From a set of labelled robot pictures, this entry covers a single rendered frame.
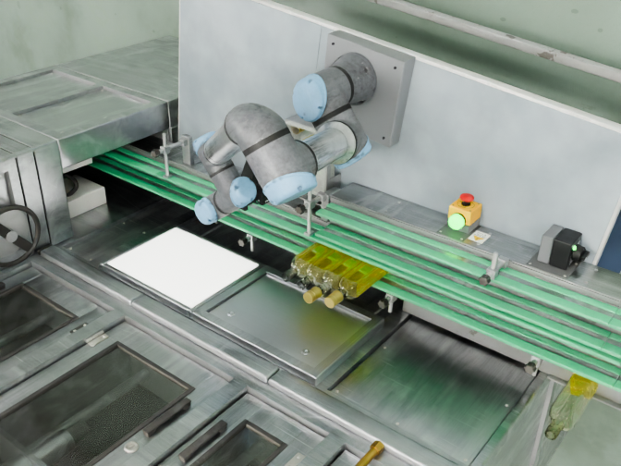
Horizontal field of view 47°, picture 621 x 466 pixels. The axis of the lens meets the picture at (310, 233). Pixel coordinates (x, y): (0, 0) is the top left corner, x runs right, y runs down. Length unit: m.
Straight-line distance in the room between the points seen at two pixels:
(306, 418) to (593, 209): 0.91
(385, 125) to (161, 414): 1.01
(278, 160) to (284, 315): 0.72
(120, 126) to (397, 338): 1.26
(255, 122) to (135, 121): 1.21
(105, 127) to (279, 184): 1.20
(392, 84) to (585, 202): 0.60
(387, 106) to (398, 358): 0.72
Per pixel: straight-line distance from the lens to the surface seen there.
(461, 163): 2.07
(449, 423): 1.91
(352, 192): 2.23
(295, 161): 1.55
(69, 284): 2.44
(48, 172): 2.54
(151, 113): 2.76
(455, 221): 2.02
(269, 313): 2.16
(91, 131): 2.61
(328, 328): 2.10
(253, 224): 2.43
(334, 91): 1.95
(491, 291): 2.00
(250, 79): 2.46
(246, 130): 1.56
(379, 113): 2.10
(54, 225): 2.62
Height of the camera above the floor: 2.48
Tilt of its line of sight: 44 degrees down
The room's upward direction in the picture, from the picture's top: 122 degrees counter-clockwise
